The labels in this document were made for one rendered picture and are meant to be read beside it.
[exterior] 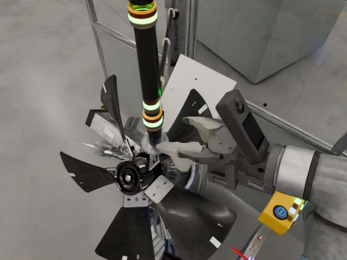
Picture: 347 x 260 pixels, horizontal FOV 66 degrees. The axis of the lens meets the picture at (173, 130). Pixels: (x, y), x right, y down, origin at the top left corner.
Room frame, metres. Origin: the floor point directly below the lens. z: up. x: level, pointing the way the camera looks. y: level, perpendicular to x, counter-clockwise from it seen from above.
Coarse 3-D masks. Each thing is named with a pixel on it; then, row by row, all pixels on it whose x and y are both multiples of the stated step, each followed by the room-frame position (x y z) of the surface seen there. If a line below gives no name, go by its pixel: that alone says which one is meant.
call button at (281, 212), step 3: (279, 207) 0.36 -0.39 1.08; (282, 207) 0.36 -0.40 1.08; (276, 210) 0.35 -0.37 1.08; (279, 210) 0.35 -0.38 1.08; (282, 210) 0.35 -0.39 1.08; (285, 210) 0.35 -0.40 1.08; (276, 213) 0.34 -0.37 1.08; (279, 213) 0.34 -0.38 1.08; (282, 213) 0.34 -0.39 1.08; (285, 213) 0.34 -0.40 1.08; (279, 216) 0.33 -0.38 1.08; (282, 216) 0.33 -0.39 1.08; (285, 216) 0.33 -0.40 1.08
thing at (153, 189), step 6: (156, 180) 0.42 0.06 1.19; (162, 180) 0.42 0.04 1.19; (168, 180) 0.42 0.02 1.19; (150, 186) 0.40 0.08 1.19; (156, 186) 0.40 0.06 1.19; (162, 186) 0.40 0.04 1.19; (168, 186) 0.40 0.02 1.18; (150, 192) 0.37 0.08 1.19; (156, 192) 0.37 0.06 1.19; (162, 192) 0.38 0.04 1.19; (150, 198) 0.35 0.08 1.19; (156, 198) 0.36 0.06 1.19; (162, 198) 0.36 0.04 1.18
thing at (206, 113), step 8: (192, 96) 0.60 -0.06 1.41; (200, 96) 0.58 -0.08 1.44; (184, 104) 0.60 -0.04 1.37; (200, 104) 0.55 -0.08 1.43; (184, 112) 0.57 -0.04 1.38; (192, 112) 0.54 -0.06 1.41; (208, 112) 0.51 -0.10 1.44; (176, 120) 0.57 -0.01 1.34; (176, 128) 0.52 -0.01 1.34; (184, 128) 0.50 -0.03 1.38; (192, 128) 0.48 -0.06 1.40; (168, 136) 0.52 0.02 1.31; (176, 136) 0.49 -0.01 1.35; (184, 136) 0.47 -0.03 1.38; (192, 136) 0.46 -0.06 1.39; (200, 144) 0.42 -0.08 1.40; (160, 160) 0.44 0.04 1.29
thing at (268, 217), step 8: (280, 192) 0.43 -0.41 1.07; (272, 200) 0.40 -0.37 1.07; (280, 200) 0.40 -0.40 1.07; (288, 200) 0.40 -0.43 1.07; (304, 200) 0.40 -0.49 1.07; (264, 208) 0.39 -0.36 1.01; (272, 208) 0.36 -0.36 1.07; (288, 208) 0.36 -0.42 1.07; (264, 216) 0.35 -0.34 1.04; (272, 216) 0.34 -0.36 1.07; (272, 224) 0.32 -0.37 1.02; (280, 224) 0.31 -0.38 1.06; (288, 224) 0.31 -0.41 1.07; (280, 232) 0.30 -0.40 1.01
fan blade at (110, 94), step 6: (108, 78) 0.70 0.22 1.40; (114, 78) 0.67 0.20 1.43; (108, 84) 0.69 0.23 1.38; (114, 84) 0.66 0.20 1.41; (102, 90) 0.73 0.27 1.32; (108, 90) 0.68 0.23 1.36; (114, 90) 0.65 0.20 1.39; (102, 96) 0.73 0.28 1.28; (108, 96) 0.67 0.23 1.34; (114, 96) 0.64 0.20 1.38; (102, 102) 0.73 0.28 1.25; (108, 102) 0.67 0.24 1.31; (114, 102) 0.63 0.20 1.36; (108, 108) 0.68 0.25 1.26; (114, 108) 0.62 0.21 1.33; (114, 114) 0.61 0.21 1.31; (114, 120) 0.64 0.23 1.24; (120, 120) 0.57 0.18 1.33; (120, 126) 0.57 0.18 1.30; (120, 132) 0.57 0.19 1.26
